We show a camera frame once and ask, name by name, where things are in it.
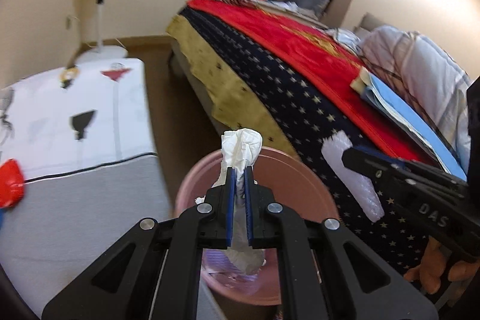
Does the purple foam fruit net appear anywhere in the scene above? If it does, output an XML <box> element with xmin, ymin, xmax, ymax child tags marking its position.
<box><xmin>321</xmin><ymin>131</ymin><xmax>385</xmax><ymax>223</ymax></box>

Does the white tissue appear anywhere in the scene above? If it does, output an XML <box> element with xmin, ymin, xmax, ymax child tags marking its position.
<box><xmin>213</xmin><ymin>128</ymin><xmax>265</xmax><ymax>275</ymax></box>

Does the red plastic wrapper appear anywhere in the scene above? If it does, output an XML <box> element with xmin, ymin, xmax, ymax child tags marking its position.
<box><xmin>0</xmin><ymin>159</ymin><xmax>25</xmax><ymax>209</ymax></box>

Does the pink trash bin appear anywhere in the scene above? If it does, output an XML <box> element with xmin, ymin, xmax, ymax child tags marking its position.
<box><xmin>173</xmin><ymin>146</ymin><xmax>340</xmax><ymax>307</ymax></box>

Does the person's right hand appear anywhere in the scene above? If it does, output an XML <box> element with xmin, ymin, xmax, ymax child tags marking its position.
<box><xmin>403</xmin><ymin>238</ymin><xmax>479</xmax><ymax>295</ymax></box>

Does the plaid quilt bundle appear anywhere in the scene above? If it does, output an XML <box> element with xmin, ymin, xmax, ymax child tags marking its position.
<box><xmin>323</xmin><ymin>24</ymin><xmax>473</xmax><ymax>170</ymax></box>

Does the bed with red blanket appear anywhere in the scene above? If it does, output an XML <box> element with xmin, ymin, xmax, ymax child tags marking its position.
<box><xmin>165</xmin><ymin>0</ymin><xmax>470</xmax><ymax>280</ymax></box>

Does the low table with grey cloth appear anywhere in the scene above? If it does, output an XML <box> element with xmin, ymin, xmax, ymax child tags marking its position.
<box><xmin>1</xmin><ymin>58</ymin><xmax>172</xmax><ymax>319</ymax></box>

